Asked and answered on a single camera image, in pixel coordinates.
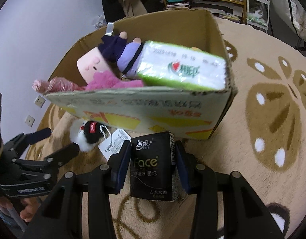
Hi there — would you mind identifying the yellow Pooh plush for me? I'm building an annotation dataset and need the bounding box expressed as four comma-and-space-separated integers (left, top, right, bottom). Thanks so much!
191, 47, 203, 52

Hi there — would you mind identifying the white fluffy chick plush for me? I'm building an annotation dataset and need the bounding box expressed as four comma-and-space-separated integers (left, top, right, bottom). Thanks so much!
70, 119, 112, 152

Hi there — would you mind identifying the purple plush doll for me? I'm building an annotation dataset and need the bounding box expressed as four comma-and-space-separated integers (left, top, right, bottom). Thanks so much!
98, 31, 144, 79

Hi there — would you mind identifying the person's left hand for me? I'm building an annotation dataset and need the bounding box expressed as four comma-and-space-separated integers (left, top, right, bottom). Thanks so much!
0, 197, 40, 223

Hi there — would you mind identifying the beige patterned carpet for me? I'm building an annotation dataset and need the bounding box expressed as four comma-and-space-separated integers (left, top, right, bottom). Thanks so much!
26, 18, 306, 238

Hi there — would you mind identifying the green tissue pack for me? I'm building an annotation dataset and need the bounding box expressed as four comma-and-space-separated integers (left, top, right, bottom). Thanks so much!
136, 41, 226, 92

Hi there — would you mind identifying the pink towel roll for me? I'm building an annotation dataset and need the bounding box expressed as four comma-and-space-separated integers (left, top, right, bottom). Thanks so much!
32, 77, 85, 94

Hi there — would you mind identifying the plastic bag of toys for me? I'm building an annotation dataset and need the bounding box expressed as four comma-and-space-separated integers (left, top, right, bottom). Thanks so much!
92, 15, 107, 29

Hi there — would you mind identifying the white trolley cart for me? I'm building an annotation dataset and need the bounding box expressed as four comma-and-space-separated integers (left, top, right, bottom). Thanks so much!
246, 0, 270, 33

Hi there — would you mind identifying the white duvet on rack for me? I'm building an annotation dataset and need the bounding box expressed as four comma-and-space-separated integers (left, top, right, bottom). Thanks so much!
270, 0, 306, 51

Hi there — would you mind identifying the black hanging coat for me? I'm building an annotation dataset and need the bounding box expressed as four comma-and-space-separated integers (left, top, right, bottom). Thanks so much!
101, 0, 125, 23

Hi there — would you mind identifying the stack of books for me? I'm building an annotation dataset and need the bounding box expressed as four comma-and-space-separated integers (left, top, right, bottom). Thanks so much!
166, 2, 190, 10

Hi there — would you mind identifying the black tissue pack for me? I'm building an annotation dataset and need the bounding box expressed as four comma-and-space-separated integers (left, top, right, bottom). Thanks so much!
130, 131, 178, 202

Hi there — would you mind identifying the upper wall socket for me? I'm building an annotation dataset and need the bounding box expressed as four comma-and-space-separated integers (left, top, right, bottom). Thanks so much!
34, 95, 46, 108

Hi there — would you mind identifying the pink square plush cushion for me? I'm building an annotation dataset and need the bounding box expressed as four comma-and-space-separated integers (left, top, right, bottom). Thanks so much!
77, 47, 112, 84

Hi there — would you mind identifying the open cardboard box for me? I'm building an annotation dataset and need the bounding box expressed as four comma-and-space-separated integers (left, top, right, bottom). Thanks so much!
46, 9, 238, 140

